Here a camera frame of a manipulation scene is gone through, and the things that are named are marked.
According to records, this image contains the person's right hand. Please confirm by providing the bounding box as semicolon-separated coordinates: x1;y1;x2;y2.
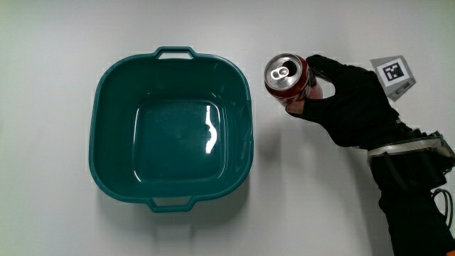
285;54;417;151

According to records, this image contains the red cola can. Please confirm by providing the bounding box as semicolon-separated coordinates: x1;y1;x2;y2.
264;53;323;108

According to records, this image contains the white desk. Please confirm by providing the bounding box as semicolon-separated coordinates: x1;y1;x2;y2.
0;0;455;256

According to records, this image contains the green plastic basin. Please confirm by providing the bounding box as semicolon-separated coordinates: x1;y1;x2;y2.
88;46;255;213

